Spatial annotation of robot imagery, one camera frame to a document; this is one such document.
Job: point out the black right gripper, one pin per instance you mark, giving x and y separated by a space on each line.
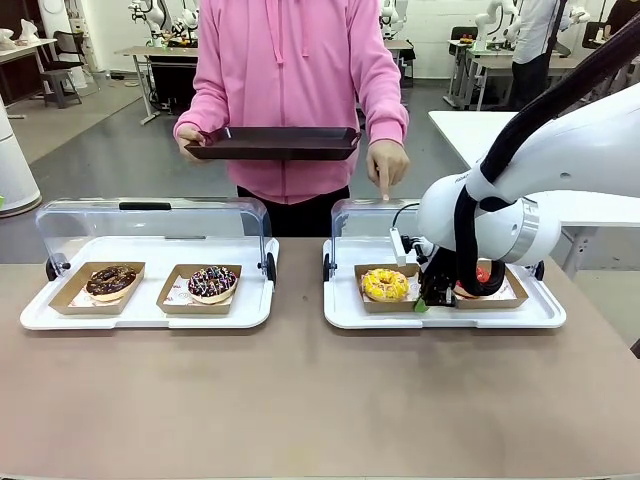
439 267

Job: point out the cardboard boat of yellow donut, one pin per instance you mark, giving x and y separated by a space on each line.
385 306

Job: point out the yellow glazed donut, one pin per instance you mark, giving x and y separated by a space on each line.
372 287

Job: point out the dark brown serving tray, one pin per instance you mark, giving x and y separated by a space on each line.
270 145

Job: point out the chocolate donut with nut bits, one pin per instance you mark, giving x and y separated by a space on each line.
107 280

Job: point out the cardboard boat of nut donut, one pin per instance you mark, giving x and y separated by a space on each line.
65 302

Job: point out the person left forearm pink sleeve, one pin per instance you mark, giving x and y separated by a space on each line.
385 110

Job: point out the person right forearm pink sleeve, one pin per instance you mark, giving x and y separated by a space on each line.
200 105

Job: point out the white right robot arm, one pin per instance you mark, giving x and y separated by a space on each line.
560 165

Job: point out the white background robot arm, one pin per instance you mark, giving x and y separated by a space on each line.
487 22
155 22
397 17

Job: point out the red glazed donut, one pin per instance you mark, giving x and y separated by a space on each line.
482 274

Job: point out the cardboard boat of red donut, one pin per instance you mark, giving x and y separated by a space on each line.
515 295

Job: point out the chocolate donut with coloured sprinkles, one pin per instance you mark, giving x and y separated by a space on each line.
212 285

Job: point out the cardboard boat of sprinkle donut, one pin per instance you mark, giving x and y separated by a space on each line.
170 304

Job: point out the background person white shirt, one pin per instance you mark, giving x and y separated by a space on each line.
532 35

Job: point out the person left hand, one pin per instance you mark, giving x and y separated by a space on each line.
389 162

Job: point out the person right hand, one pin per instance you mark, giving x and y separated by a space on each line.
187 136

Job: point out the white display tray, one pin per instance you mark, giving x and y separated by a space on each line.
380 320
145 320

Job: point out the clear plastic tray cover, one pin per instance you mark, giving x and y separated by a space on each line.
150 222
365 220

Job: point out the black cover hinge knob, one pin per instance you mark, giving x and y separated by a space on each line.
270 266
51 268
326 267
539 270

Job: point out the black trousers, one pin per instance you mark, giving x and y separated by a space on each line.
300 217

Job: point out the white side table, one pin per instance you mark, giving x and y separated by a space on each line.
465 135

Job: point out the grey long background table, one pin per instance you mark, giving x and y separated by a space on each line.
495 57

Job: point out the pink hoodie torso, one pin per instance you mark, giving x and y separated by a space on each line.
290 75

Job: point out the dark background desk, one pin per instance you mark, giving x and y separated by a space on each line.
20 70

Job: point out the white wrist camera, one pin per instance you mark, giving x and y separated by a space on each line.
398 246

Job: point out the white round pedestal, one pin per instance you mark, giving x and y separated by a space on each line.
17 165

